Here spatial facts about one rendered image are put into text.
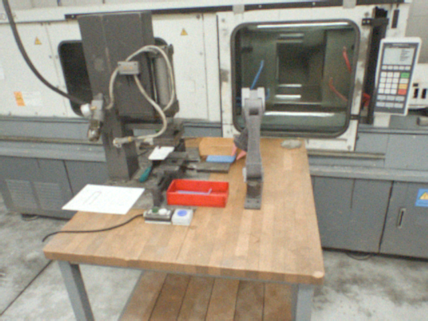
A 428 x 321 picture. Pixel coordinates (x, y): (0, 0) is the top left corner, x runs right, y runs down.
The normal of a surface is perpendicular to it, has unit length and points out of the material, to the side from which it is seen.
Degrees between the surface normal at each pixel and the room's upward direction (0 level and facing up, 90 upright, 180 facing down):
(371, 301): 0
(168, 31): 90
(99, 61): 90
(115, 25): 90
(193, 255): 0
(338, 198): 90
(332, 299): 0
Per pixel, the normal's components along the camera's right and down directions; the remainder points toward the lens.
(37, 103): -0.24, 0.44
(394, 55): -0.43, 0.52
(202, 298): -0.05, -0.90
